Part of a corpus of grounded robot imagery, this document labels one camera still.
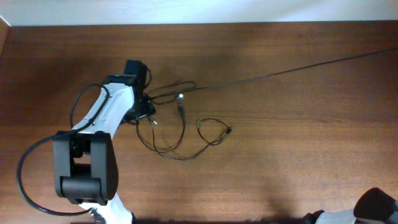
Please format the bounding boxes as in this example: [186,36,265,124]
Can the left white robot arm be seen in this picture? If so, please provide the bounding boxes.
[53,60,155,223]

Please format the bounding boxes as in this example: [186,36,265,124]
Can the separated black USB cable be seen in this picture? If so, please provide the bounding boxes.
[149,47,398,101]

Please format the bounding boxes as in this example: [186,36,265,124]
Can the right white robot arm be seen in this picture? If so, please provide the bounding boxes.
[301,187,397,224]

